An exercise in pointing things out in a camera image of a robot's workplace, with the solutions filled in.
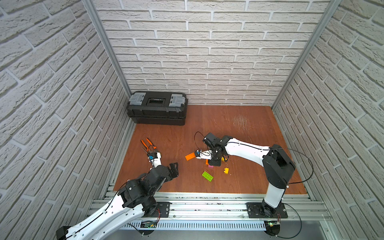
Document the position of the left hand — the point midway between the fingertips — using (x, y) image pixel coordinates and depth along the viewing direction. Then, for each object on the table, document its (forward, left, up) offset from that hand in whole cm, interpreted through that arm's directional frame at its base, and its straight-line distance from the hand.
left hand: (174, 165), depth 74 cm
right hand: (+8, -22, -11) cm, 26 cm away
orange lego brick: (+11, -8, -13) cm, 19 cm away
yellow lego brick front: (+2, -29, -13) cm, 32 cm away
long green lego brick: (-1, -18, -14) cm, 23 cm away
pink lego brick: (+4, -20, -12) cm, 24 cm away
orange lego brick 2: (+4, -17, -5) cm, 19 cm away
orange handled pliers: (+19, +17, -14) cm, 29 cm away
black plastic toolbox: (+39, +14, +2) cm, 41 cm away
